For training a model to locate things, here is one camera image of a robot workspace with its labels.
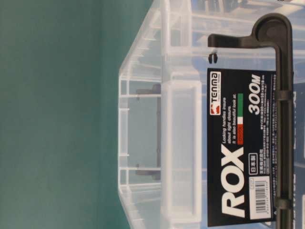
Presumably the black near locking handle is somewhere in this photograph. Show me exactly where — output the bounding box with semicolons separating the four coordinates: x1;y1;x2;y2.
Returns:
208;13;294;229

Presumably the black locking handle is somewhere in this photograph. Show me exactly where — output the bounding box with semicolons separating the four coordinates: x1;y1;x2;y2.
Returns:
135;83;162;180
208;13;294;229

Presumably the black ROX product label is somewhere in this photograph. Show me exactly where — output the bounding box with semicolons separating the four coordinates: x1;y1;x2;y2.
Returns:
207;69;277;227

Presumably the black far locking handle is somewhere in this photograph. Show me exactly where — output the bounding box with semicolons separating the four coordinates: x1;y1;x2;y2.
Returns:
135;83;162;180

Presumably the clear plastic storage case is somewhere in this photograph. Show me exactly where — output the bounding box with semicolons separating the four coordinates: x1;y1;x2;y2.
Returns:
118;0;305;229

